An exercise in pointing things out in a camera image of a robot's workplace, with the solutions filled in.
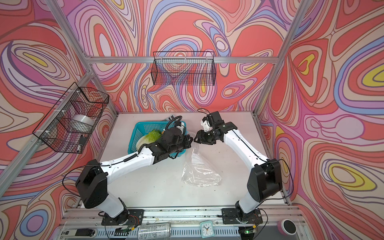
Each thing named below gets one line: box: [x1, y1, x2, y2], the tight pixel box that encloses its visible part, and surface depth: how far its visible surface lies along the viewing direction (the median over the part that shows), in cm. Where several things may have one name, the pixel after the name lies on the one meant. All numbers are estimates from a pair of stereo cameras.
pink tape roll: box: [277, 219, 297, 236], surface depth 68 cm
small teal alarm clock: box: [200, 220, 215, 239], surface depth 70 cm
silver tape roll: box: [73, 114, 95, 126], surface depth 75 cm
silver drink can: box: [138, 222, 172, 240], surface depth 66 cm
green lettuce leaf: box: [136, 130, 162, 151], surface depth 97 cm
